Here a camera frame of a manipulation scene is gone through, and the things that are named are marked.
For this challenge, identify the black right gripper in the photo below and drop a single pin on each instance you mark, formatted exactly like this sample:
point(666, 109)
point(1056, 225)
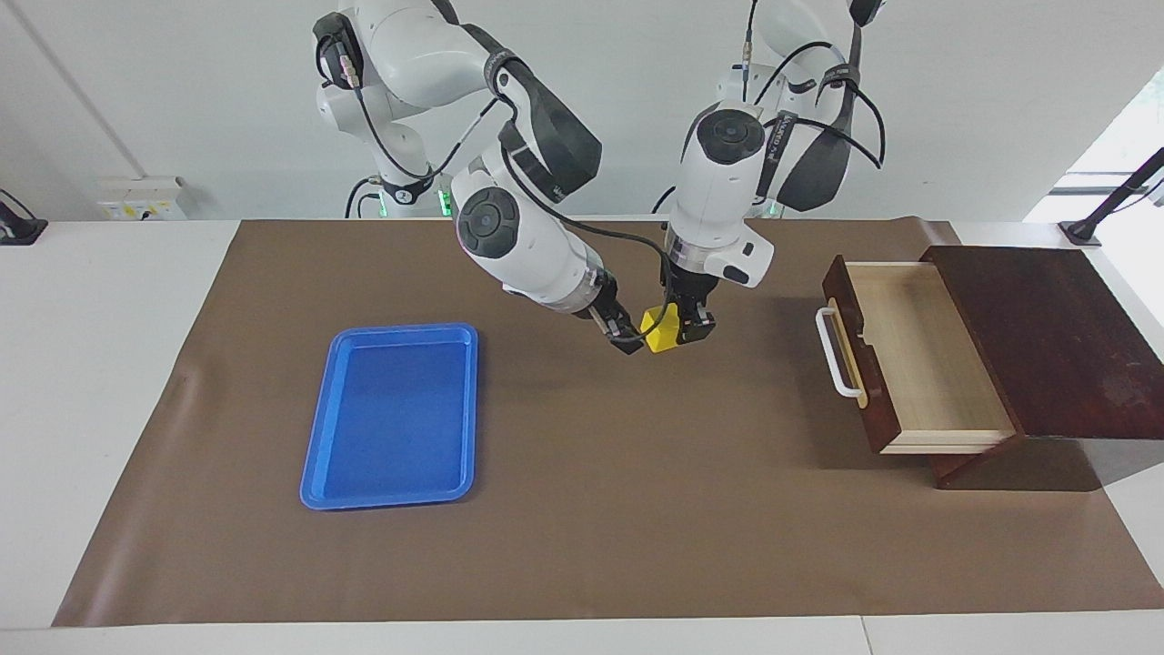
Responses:
point(614, 316)

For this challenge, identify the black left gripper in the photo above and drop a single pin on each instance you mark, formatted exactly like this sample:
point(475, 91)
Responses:
point(693, 291)

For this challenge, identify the yellow cube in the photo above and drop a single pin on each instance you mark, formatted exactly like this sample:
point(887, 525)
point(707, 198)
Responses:
point(662, 332)

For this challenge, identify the wooden drawer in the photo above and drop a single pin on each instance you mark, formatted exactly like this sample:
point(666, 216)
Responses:
point(928, 355)

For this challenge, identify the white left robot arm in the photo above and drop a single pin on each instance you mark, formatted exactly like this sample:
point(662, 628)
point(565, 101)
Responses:
point(718, 182)

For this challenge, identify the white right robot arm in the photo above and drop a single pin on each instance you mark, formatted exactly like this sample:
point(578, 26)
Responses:
point(518, 227)

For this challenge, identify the dark wooden drawer cabinet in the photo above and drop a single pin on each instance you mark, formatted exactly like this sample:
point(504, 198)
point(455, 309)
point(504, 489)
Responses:
point(1064, 346)

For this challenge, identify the brown table mat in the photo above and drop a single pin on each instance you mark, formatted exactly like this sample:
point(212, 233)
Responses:
point(591, 500)

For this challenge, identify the blue plastic tray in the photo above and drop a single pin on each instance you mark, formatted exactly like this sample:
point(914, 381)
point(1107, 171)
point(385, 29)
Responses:
point(391, 418)

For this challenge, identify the black camera stand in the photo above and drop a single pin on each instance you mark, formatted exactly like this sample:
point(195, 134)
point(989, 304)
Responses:
point(1082, 232)

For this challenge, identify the white wall socket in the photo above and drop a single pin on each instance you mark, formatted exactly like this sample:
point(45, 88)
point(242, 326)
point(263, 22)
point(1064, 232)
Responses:
point(136, 200)

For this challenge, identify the black clamp mount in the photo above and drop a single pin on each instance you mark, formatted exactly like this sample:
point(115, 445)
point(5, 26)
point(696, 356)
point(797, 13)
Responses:
point(18, 229)

